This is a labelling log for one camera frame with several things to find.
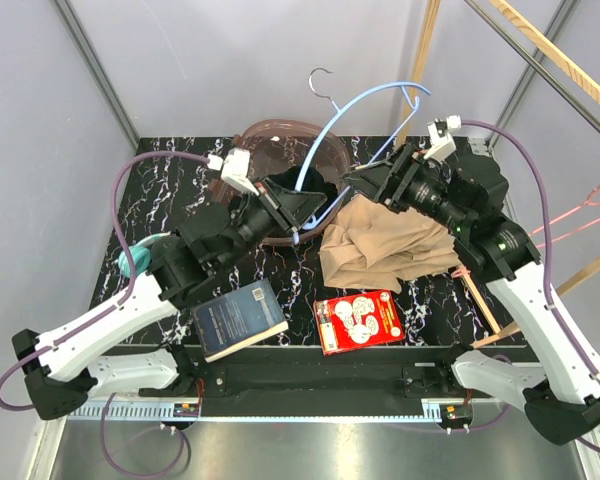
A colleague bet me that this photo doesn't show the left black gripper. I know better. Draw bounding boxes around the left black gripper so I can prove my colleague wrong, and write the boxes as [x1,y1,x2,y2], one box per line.
[218,175,326,272]

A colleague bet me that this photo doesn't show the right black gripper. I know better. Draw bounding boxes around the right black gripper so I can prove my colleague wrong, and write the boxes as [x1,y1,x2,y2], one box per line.
[341,140,473,235]

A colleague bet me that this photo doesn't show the black t shirt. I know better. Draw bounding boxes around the black t shirt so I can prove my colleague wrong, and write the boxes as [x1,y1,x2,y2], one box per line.
[270,165,338,201]

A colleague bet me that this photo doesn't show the beige t shirt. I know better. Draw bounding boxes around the beige t shirt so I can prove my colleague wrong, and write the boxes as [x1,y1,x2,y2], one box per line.
[319,194,460,293]

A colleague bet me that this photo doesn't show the pink wire hanger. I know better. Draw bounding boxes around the pink wire hanger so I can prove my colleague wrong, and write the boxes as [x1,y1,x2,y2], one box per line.
[449,167,600,281]

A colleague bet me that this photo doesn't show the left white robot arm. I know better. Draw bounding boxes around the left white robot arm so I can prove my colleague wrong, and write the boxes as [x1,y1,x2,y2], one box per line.
[12,177,327,420]

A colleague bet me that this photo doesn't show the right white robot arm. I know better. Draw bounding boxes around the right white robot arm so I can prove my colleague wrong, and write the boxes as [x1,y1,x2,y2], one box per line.
[343,144,600,445]

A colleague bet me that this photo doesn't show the red printed package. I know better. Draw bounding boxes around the red printed package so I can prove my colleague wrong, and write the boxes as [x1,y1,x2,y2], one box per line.
[313,290,406,356]

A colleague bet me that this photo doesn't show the dark blue book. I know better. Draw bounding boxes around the dark blue book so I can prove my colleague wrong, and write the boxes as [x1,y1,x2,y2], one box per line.
[193,279,289,363]

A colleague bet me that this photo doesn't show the teal headphones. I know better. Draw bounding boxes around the teal headphones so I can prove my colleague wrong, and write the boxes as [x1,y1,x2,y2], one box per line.
[116,244,151,278]

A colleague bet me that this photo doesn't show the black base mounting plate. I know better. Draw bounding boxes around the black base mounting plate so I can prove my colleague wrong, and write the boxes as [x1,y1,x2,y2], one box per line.
[140,346,469,421]

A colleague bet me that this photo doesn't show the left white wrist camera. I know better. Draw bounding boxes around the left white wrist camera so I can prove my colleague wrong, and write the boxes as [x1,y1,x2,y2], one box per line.
[221,148,258,195]

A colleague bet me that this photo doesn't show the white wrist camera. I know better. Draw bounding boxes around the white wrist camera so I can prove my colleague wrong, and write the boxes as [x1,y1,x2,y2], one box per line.
[221,148,258,195]
[424,115,462,162]

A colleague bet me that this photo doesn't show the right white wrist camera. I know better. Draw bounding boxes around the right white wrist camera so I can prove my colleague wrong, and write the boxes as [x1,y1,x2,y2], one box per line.
[424,115,462,162]

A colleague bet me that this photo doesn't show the metal hanging rail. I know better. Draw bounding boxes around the metal hanging rail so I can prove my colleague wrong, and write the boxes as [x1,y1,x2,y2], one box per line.
[466,1,600,136]

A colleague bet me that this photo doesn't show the wooden clothes rack frame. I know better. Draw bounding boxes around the wooden clothes rack frame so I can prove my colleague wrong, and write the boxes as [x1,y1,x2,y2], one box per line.
[411,1,600,348]

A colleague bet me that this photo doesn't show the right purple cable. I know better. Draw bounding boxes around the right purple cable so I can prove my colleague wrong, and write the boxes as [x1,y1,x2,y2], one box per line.
[394,118,600,459]

